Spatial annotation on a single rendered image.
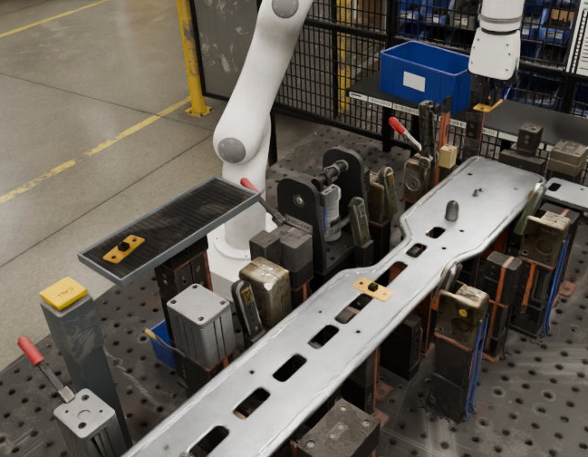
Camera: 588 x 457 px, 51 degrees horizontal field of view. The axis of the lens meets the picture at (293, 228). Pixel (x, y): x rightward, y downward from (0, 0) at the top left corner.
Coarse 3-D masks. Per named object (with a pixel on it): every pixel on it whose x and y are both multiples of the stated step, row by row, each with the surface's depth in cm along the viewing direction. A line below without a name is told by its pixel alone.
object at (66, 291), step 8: (64, 280) 113; (72, 280) 113; (48, 288) 111; (56, 288) 111; (64, 288) 111; (72, 288) 111; (80, 288) 111; (40, 296) 110; (48, 296) 109; (56, 296) 109; (64, 296) 109; (72, 296) 109; (80, 296) 110; (56, 304) 108; (64, 304) 108
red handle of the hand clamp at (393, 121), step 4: (392, 120) 165; (396, 120) 165; (392, 124) 165; (396, 124) 165; (400, 124) 165; (396, 128) 165; (400, 128) 165; (404, 128) 165; (400, 132) 165; (404, 132) 165; (408, 132) 165; (404, 136) 165; (408, 136) 164; (408, 140) 165; (412, 140) 164; (412, 144) 164; (416, 144) 164; (416, 148) 164; (420, 148) 164; (420, 152) 164
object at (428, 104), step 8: (424, 104) 155; (432, 104) 157; (424, 112) 156; (432, 112) 158; (424, 120) 157; (432, 120) 159; (424, 128) 158; (432, 128) 160; (424, 136) 159; (432, 136) 161; (424, 144) 161; (432, 144) 162; (424, 152) 162; (432, 152) 164; (432, 160) 165
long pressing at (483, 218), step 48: (432, 192) 161; (480, 192) 161; (528, 192) 160; (432, 240) 145; (480, 240) 144; (336, 288) 132; (432, 288) 132; (288, 336) 121; (336, 336) 120; (384, 336) 121; (240, 384) 112; (288, 384) 111; (336, 384) 111; (192, 432) 104; (240, 432) 103; (288, 432) 103
